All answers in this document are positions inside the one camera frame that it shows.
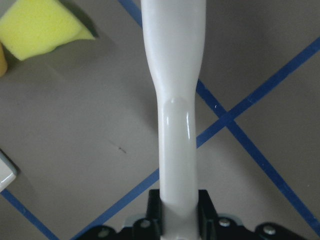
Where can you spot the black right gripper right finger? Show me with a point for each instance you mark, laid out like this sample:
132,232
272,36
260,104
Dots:
213,225

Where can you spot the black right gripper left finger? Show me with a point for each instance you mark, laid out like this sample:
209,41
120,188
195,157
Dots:
150,227

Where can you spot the beige plastic dustpan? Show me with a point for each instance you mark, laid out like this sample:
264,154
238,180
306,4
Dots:
8,172

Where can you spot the beige hand brush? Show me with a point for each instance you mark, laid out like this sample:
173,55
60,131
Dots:
174,38

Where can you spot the brown potato toy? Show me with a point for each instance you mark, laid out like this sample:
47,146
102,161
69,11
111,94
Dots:
3,62

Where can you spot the yellow sponge wedge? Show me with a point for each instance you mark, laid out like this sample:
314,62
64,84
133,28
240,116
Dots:
35,27

